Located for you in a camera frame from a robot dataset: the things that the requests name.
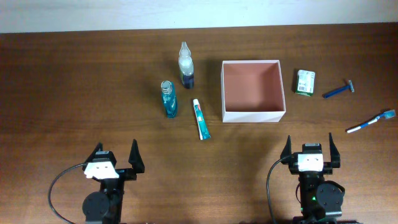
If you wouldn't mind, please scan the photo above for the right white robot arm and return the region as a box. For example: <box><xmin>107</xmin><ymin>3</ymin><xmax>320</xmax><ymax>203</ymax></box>
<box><xmin>280</xmin><ymin>135</ymin><xmax>345</xmax><ymax>223</ymax></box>

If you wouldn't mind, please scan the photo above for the blue white toothbrush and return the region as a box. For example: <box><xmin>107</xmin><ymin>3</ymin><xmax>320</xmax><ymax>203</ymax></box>
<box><xmin>346</xmin><ymin>110</ymin><xmax>396</xmax><ymax>133</ymax></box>

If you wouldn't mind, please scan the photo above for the teal toothpaste tube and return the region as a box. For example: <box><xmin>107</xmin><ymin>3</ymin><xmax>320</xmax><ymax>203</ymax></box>
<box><xmin>193</xmin><ymin>99</ymin><xmax>211</xmax><ymax>140</ymax></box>

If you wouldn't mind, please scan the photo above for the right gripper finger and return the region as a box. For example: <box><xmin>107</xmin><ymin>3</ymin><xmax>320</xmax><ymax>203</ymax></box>
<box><xmin>329</xmin><ymin>133</ymin><xmax>341</xmax><ymax>168</ymax></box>
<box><xmin>280</xmin><ymin>135</ymin><xmax>292</xmax><ymax>164</ymax></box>

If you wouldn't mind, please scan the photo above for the clear blue sanitizer bottle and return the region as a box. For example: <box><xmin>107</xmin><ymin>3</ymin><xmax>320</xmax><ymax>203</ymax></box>
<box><xmin>178</xmin><ymin>42</ymin><xmax>194</xmax><ymax>89</ymax></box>

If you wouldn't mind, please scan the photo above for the teal mouthwash bottle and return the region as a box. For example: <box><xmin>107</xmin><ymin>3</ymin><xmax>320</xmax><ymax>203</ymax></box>
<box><xmin>160</xmin><ymin>80</ymin><xmax>178</xmax><ymax>118</ymax></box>

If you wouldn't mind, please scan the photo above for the white open cardboard box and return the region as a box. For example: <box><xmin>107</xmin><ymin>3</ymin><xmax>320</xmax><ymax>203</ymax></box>
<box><xmin>221</xmin><ymin>60</ymin><xmax>286</xmax><ymax>123</ymax></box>

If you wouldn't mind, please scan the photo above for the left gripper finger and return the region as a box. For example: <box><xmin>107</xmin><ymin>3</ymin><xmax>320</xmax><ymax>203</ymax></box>
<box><xmin>128</xmin><ymin>139</ymin><xmax>145</xmax><ymax>174</ymax></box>
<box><xmin>85</xmin><ymin>142</ymin><xmax>103</xmax><ymax>164</ymax></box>

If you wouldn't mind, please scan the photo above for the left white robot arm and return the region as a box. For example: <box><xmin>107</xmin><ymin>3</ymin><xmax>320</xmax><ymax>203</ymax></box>
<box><xmin>82</xmin><ymin>139</ymin><xmax>145</xmax><ymax>224</ymax></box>

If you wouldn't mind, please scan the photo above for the green white soap box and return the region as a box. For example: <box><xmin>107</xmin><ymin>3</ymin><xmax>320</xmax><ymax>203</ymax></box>
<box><xmin>295</xmin><ymin>70</ymin><xmax>315</xmax><ymax>96</ymax></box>

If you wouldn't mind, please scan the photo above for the blue disposable razor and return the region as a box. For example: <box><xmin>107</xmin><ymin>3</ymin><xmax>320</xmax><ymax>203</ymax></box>
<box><xmin>323</xmin><ymin>80</ymin><xmax>354</xmax><ymax>98</ymax></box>

